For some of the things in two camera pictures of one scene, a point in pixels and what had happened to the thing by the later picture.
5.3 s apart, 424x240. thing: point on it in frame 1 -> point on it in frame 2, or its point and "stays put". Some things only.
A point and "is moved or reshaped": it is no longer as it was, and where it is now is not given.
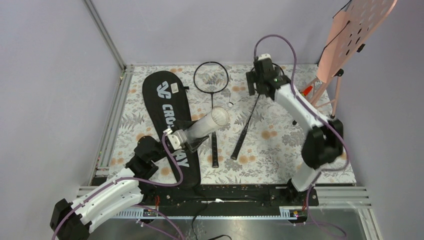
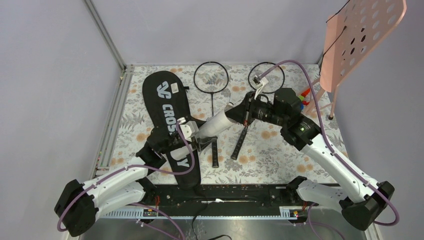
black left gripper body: x=188 y=146 -> x=198 y=144
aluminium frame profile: x=101 y=161 stays put
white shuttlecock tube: x=212 y=120 is moved or reshaped
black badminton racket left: x=211 y=77 stays put
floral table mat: x=241 y=138 stays put
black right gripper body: x=252 y=79 -> x=260 y=111
